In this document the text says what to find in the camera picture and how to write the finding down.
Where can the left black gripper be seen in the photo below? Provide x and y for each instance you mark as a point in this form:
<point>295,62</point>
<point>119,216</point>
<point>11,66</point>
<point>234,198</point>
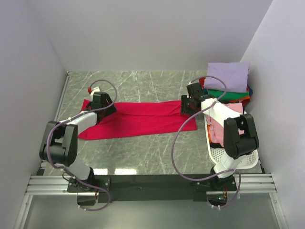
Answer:
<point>110,110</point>

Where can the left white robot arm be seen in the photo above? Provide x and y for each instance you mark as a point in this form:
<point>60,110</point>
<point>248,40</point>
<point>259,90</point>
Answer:
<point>60,140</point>

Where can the folded lavender t shirt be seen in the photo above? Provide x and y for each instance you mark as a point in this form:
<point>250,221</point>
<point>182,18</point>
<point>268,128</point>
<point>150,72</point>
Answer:
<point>234,75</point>

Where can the orange garment in basket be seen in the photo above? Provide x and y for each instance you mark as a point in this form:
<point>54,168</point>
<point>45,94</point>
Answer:
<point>210,129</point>

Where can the pink t shirt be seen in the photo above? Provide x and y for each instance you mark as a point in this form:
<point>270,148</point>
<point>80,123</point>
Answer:
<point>218,128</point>

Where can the white perforated laundry basket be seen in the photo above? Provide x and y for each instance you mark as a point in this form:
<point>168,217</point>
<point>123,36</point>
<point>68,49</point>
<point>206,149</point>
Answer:
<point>250,159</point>

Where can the aluminium extrusion rail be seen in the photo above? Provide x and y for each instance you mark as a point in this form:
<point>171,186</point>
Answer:
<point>56,185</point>

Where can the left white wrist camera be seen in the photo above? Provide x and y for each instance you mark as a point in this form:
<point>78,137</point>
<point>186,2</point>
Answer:
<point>91,91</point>

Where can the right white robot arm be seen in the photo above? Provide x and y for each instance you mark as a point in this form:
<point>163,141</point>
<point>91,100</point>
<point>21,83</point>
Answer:
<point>206,105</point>

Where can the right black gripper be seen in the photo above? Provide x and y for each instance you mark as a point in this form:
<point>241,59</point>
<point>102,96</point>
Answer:
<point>184,99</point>

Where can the folded dark red t shirt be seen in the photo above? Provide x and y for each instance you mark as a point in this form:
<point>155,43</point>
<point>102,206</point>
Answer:
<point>229,97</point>

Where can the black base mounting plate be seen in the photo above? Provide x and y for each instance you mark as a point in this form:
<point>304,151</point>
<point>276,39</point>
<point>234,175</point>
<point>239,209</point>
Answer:
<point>119,188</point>

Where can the folded green t shirt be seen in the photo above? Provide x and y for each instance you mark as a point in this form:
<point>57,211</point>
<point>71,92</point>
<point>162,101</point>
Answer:
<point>228,95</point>

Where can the crimson red t shirt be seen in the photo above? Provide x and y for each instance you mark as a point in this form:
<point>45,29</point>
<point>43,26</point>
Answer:
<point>136,119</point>

